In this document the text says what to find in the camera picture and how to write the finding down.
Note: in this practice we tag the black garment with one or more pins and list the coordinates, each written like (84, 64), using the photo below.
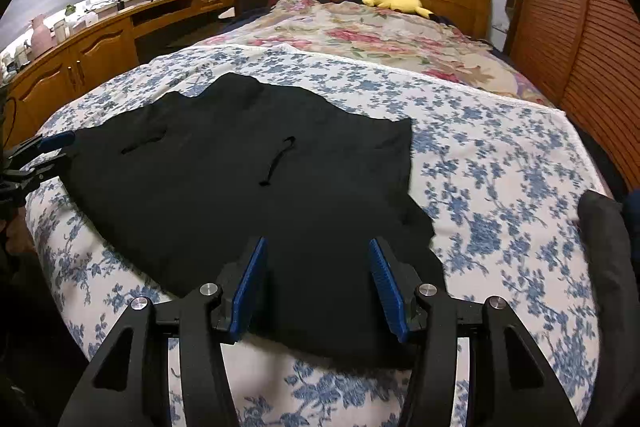
(180, 186)

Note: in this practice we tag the blue floral white blanket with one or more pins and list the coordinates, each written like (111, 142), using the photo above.
(501, 179)

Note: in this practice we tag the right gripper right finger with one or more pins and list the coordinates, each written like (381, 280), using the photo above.
(511, 382)

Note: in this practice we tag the pink floral quilt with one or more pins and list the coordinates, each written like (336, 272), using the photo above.
(406, 41)

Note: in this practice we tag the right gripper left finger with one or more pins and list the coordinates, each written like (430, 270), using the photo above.
(127, 381)

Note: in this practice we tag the wooden desk cabinet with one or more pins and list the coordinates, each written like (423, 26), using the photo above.
(86, 60)

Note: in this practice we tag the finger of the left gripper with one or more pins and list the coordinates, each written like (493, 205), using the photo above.
(45, 170)
(38, 145)

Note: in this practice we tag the pink vase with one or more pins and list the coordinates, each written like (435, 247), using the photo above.
(42, 40)

